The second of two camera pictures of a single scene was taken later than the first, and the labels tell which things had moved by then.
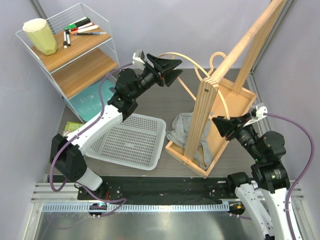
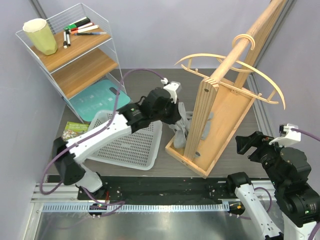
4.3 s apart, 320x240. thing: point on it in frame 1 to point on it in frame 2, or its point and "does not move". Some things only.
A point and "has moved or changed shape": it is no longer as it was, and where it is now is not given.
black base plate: [160, 189] does not move
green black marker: [84, 20] does not move
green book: [70, 127] does not move
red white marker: [82, 27] does not move
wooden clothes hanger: [204, 71] to [247, 69]
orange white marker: [84, 30] does not move
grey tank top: [181, 122] has moved or changed shape
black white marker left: [65, 44] does not move
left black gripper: [167, 78] to [175, 115]
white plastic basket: [136, 142] does not move
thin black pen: [89, 33] does not move
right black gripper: [230, 128] to [257, 138]
